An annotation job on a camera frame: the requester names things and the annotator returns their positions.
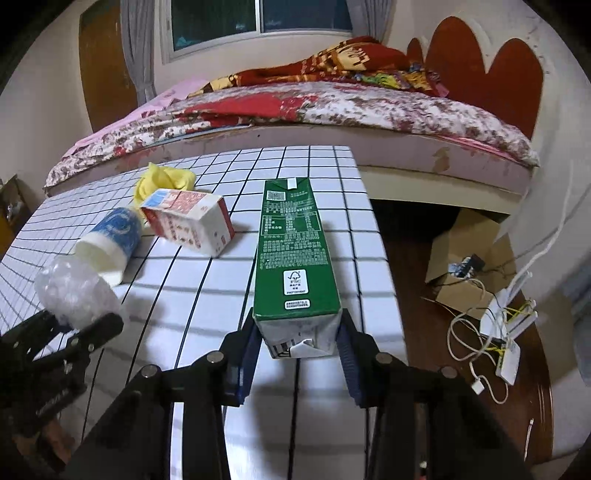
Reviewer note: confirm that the red patterned blanket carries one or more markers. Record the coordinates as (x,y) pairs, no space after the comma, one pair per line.
(341,60)

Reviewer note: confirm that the small black electronic device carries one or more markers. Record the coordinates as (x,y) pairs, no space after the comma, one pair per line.
(466,266)

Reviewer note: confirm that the bed with floral cover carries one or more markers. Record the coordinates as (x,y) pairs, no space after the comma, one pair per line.
(346,106)

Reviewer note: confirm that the brown wooden cabinet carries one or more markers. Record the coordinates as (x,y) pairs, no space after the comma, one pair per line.
(14,212)

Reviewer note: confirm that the yellow cloth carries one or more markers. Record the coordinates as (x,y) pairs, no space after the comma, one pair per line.
(161,180)

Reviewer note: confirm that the brown wooden door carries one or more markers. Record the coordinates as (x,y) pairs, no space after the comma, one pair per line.
(104,69)

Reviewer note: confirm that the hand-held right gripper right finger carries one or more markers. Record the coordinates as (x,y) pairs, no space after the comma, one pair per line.
(351,364)

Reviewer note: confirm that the mauve mattress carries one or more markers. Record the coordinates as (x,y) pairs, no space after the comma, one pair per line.
(392,148)

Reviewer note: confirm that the pink blanket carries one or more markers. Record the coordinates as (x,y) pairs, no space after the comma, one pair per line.
(152,110)

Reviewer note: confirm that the cardboard box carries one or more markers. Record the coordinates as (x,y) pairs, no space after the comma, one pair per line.
(466,235)

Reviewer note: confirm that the green drink carton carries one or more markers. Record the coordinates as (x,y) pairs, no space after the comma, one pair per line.
(291,258)

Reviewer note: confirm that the white router with antennas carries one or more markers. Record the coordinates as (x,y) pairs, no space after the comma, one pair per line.
(505,314)

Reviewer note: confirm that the white checked tablecloth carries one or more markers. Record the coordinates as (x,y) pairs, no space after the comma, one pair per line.
(323,217)

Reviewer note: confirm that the white framed window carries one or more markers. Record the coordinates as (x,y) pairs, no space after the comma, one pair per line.
(258,23)

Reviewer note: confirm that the blue paper cup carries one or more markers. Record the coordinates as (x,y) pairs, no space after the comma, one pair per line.
(115,235)

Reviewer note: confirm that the colourful pillow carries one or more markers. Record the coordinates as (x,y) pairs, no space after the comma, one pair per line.
(415,78)

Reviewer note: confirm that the clear plastic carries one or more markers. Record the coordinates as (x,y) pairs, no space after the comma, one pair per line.
(74,290)

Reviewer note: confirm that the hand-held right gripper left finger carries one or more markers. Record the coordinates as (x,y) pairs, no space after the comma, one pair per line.
(244,364)

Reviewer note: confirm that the white bed frame red headboard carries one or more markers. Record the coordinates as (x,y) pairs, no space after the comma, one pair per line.
(485,60)

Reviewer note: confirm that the grey curtain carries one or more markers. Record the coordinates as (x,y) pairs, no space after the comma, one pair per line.
(138,50)
(371,21)

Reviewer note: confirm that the red white milk carton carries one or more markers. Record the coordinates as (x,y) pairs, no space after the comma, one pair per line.
(189,221)

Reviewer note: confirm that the white flat modem box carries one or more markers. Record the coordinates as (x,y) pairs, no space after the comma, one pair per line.
(508,364)

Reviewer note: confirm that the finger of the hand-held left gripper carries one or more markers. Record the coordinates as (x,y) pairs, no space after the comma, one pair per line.
(27,334)
(99,334)

